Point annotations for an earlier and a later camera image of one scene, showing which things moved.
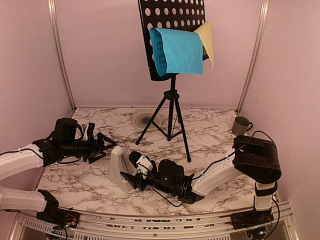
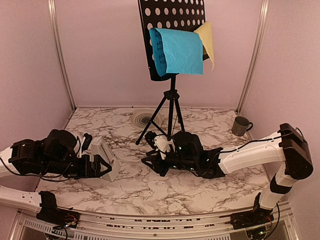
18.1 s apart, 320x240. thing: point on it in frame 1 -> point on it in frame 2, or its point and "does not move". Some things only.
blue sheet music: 177,51 does not move
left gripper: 100,147 -> 87,172
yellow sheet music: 204,32 does not move
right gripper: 135,182 -> 158,166
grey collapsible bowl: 140,119 does not move
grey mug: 241,125 does not move
